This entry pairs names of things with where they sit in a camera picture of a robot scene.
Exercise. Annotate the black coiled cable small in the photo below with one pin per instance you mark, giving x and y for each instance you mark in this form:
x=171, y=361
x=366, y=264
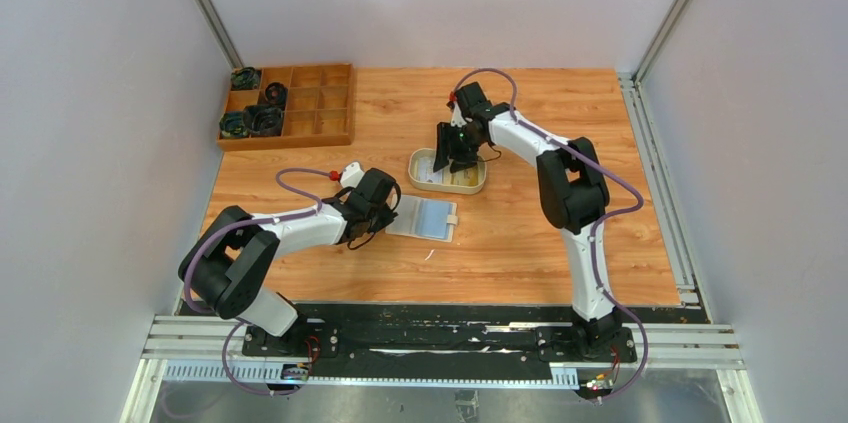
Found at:
x=275, y=94

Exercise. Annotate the yellow card in tray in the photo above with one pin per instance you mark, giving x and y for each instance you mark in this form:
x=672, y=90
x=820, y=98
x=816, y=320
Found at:
x=465, y=178

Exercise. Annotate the aluminium rail frame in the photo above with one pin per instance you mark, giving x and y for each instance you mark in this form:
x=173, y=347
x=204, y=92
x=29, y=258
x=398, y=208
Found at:
x=195, y=348

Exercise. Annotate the black coiled cable large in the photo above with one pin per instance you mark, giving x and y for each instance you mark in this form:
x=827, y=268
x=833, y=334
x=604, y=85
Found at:
x=263, y=120

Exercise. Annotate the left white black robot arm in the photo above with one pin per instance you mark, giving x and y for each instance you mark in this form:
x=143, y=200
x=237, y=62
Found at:
x=224, y=272

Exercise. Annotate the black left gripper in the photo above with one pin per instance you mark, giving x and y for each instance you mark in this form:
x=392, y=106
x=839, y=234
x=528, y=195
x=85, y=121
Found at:
x=387, y=217

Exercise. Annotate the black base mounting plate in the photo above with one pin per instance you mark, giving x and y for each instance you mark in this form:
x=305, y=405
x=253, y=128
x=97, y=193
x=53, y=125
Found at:
x=438, y=341

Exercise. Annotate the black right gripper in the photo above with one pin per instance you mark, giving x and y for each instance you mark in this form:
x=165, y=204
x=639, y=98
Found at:
x=446, y=147

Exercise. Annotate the wooden compartment tray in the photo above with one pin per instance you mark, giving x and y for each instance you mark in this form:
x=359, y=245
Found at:
x=319, y=110

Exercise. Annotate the white card in tray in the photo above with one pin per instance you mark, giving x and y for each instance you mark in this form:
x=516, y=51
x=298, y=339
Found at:
x=425, y=171

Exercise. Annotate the beige plastic tray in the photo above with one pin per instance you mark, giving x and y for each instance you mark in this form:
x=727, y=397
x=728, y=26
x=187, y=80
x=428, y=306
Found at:
x=443, y=185

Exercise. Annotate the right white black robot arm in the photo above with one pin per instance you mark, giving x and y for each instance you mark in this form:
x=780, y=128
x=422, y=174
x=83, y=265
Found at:
x=572, y=189

